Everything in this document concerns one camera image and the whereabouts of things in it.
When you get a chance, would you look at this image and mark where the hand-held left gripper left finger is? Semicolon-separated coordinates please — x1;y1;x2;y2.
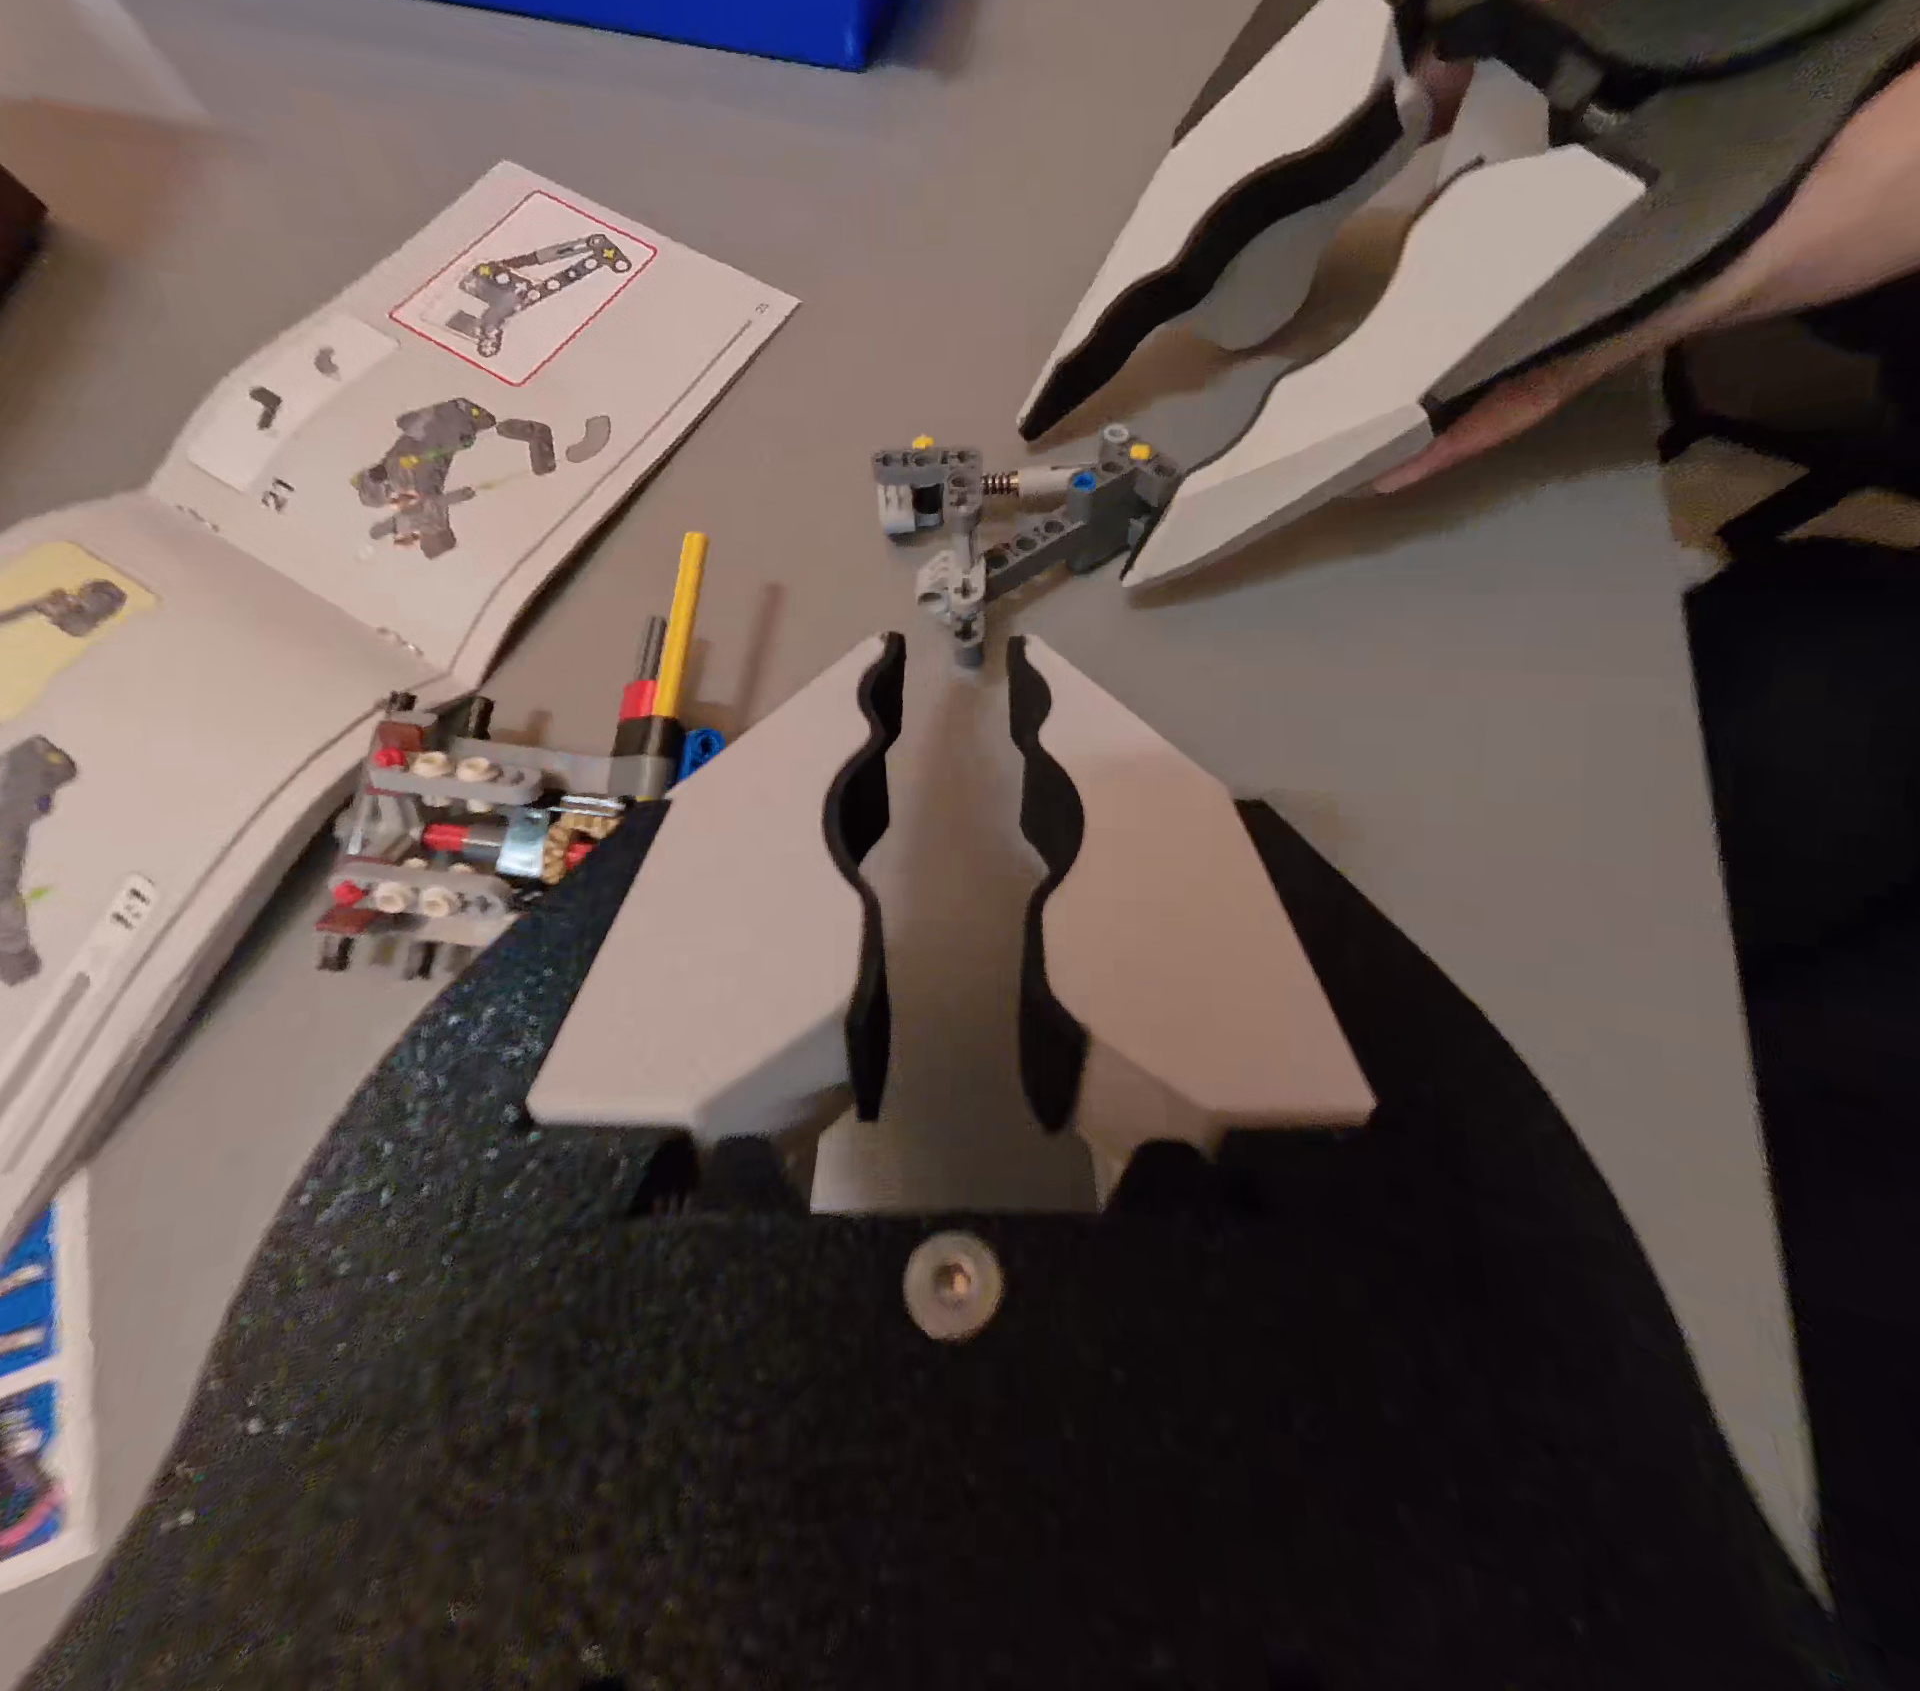
524;630;911;1142

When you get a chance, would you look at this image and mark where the person's right hand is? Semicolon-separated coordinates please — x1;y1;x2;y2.
1372;78;1920;500

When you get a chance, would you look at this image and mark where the grey lego chassis assembly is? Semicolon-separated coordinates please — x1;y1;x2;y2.
312;616;683;986

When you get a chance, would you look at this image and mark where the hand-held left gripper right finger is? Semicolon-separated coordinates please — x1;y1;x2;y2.
1003;634;1380;1160

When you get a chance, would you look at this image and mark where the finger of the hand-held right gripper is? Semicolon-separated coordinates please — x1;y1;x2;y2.
1013;0;1428;446
1118;144;1652;596

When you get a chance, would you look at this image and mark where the lego instruction booklet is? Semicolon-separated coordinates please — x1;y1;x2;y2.
0;162;802;1250

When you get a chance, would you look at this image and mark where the blue sticker sheet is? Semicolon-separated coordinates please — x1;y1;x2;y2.
0;1174;100;1595

